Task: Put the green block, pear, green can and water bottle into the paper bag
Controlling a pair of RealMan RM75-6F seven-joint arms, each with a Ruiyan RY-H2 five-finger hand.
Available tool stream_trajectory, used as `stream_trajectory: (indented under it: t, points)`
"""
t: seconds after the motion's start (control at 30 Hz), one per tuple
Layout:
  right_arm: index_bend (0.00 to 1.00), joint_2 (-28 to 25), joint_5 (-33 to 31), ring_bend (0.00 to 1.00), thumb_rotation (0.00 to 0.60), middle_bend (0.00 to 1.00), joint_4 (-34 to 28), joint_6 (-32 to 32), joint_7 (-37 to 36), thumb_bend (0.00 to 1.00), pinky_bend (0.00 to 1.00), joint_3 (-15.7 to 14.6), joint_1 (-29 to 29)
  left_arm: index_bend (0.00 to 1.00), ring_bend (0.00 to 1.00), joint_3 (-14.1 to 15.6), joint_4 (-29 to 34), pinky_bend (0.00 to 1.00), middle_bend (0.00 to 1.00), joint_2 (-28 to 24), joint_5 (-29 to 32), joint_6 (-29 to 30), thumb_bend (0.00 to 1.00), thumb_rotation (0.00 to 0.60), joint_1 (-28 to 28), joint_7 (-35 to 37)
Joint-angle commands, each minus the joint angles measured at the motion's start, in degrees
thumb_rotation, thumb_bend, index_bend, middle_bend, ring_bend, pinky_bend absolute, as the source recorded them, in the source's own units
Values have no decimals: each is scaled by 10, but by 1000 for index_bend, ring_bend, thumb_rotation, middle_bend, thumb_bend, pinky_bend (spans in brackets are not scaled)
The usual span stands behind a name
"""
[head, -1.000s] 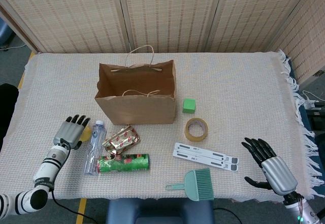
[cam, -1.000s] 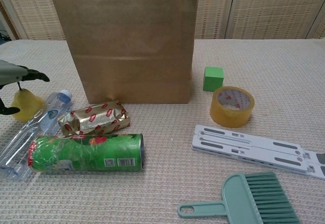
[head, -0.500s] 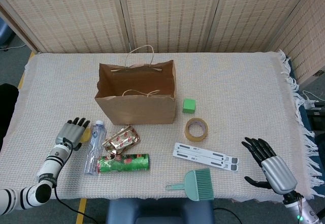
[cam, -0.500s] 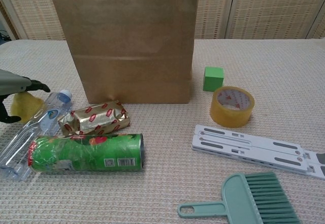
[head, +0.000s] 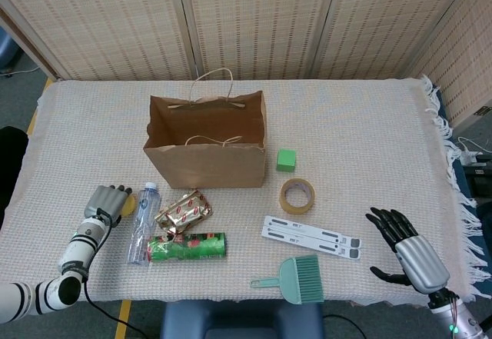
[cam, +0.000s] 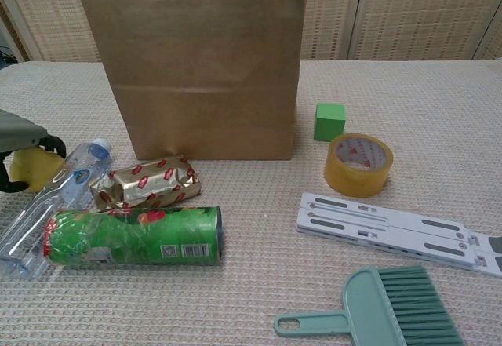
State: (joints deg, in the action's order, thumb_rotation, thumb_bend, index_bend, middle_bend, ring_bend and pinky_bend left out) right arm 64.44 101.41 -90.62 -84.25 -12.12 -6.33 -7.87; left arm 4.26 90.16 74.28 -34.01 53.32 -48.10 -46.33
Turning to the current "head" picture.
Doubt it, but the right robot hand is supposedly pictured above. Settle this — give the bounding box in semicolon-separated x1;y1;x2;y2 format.
364;207;451;296

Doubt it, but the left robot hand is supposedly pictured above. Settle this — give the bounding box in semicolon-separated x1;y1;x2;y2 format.
83;184;134;227

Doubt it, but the clear plastic water bottle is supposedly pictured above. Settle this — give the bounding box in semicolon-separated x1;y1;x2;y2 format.
126;181;161;266

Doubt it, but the gold foil snack packet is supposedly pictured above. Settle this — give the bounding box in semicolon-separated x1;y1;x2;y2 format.
154;188;214;236

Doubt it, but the green chips can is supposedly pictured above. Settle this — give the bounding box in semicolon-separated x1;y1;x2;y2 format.
147;231;228;264

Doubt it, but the brown paper bag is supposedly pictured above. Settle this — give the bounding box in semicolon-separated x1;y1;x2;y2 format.
142;68;268;190

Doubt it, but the black box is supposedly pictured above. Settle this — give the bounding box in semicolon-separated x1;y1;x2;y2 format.
463;161;492;198

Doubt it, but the white folding laptop stand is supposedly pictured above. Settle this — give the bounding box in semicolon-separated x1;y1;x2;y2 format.
260;214;363;261

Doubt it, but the teal hand brush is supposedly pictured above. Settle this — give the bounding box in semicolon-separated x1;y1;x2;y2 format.
250;254;325;304

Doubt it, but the beige woven tablecloth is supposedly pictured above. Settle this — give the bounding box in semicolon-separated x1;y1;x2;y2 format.
0;74;489;307

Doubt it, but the clear packing tape roll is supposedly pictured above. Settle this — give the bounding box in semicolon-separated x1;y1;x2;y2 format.
279;178;316;214

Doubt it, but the green cube block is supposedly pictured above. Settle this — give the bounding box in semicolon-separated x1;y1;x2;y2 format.
275;148;298;173

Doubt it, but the blue background object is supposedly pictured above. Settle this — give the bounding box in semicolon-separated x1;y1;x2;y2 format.
0;26;20;71

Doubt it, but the dark blue padded base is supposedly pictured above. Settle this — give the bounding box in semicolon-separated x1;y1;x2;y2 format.
160;299;324;339

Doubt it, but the bamboo folding screen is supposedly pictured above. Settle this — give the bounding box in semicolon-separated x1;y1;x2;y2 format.
0;0;492;128

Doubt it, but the black floor cable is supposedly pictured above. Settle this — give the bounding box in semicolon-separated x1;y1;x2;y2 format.
322;314;370;339

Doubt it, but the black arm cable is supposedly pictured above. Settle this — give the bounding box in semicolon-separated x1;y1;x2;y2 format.
78;208;158;339

